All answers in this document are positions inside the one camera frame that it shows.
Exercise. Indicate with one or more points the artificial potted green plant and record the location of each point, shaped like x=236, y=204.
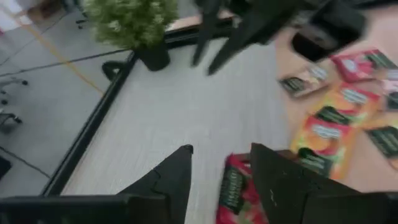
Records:
x=130, y=21

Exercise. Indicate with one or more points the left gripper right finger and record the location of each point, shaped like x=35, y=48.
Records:
x=276, y=180

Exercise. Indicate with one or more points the grey office chair base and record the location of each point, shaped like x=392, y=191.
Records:
x=12, y=83
x=9, y=116

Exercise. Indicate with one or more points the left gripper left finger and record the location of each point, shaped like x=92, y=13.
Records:
x=174, y=180

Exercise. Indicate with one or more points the red tea packet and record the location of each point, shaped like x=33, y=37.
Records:
x=354, y=67
x=239, y=199

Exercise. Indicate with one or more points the black metal table frame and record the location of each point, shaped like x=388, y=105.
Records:
x=90, y=124

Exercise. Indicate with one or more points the orange tea packet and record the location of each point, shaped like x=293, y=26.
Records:
x=323, y=140
x=348, y=99

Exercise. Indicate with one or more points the beige tea packet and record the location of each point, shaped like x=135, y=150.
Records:
x=306, y=79

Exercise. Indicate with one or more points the grey woven placemat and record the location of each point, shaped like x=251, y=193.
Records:
x=186, y=109

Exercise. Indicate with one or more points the dark green snack packet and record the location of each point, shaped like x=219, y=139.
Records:
x=385, y=141

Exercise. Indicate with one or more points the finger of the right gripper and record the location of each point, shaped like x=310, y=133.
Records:
x=203, y=37
x=242, y=40

